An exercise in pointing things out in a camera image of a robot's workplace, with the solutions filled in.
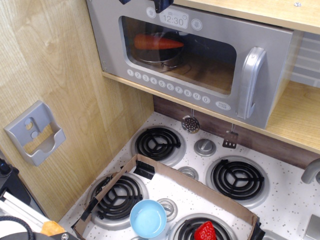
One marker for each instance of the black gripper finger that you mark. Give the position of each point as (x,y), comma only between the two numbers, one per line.
(161,5)
(124,1)

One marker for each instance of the grey toy microwave door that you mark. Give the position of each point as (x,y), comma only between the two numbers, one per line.
(230,66)

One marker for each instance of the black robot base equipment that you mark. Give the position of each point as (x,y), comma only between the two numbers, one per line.
(11,183)

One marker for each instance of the orange toy carrot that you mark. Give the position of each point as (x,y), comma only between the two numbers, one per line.
(154,42)

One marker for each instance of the silver metal pot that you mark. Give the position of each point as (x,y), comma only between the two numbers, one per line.
(167,57)

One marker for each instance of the silver slotted ladle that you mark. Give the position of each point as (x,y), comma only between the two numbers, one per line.
(189,123)

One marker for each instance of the back left stove burner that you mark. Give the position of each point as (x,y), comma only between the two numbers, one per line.
(160,143)

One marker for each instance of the stove burner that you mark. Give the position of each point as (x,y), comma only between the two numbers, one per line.
(113,211)
(240,179)
(160,143)
(186,227)

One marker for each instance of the grey stove knob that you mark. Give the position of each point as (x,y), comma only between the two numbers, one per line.
(205,147)

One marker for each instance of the black toy spatula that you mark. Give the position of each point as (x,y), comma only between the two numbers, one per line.
(230,138)

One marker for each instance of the brown cardboard barrier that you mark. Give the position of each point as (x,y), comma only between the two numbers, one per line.
(147,168)

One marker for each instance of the back right stove burner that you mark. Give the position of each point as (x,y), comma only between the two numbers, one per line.
(240,179)

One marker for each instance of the front left stove burner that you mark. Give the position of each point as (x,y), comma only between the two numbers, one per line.
(113,211)

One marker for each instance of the light blue bowl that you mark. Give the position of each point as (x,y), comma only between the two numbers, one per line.
(148,218)

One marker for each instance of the grey toy faucet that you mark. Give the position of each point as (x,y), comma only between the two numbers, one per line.
(312,172)

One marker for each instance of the front right stove burner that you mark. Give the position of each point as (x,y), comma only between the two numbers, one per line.
(186,227)

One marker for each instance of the red toy strawberry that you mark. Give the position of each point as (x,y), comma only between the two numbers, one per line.
(205,231)

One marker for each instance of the grey wall-mounted holder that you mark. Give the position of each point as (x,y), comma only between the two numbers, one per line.
(28,126)

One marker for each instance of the silver ring knob centre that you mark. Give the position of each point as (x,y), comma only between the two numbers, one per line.
(189,172)

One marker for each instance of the silver ring knob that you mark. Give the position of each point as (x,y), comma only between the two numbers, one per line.
(189,172)
(170,208)

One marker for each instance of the silver ring knob front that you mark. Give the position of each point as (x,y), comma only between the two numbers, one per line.
(170,208)

